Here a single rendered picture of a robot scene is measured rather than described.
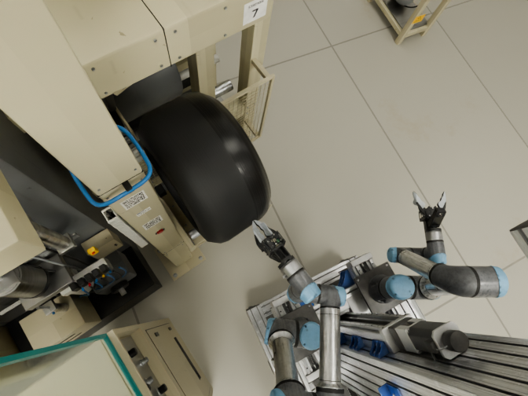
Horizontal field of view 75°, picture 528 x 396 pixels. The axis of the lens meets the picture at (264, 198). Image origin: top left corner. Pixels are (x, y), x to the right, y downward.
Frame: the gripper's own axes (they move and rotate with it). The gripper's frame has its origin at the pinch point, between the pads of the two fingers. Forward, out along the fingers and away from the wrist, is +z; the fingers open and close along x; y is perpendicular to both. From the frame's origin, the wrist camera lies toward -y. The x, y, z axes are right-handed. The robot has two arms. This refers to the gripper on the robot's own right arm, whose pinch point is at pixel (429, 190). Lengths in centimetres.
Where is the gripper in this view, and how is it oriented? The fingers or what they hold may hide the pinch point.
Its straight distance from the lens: 184.6
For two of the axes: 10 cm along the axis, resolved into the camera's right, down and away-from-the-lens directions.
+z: 0.0, -9.5, 3.0
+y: 0.2, 3.0, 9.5
